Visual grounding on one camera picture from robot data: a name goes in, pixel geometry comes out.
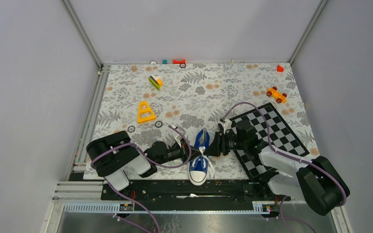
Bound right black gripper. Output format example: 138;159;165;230
203;131;247;157

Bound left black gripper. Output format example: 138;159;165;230
155;137;203;166

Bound white shoelace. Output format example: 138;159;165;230
189;146;215;174

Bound blue canvas sneaker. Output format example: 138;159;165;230
187;128;210;186

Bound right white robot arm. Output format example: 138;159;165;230
204;121;351;216

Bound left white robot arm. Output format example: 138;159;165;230
86;131;201;200

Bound black white chessboard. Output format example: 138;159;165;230
230;103;309;182

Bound yellow plastic triangle toy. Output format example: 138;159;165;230
137;101;156;124

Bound floral patterned mat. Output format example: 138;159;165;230
83;63;327;181

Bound stacked toy bricks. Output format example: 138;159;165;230
148;76;163;90

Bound orange toy car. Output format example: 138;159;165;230
266;86;288;103

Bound red triangular block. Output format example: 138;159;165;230
276;65;285;72

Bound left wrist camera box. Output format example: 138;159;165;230
175;134;185;148

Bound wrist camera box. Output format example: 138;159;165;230
218;118;232;134
175;134;185;148

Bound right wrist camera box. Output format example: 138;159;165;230
218;118;232;134

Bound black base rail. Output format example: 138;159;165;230
101;179;292;212

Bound red block at wall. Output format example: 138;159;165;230
173;60;186;64

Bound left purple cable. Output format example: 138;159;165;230
90;125;192;233

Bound purple cable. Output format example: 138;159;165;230
90;125;192;233
220;101;348;233

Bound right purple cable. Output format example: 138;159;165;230
220;101;348;233

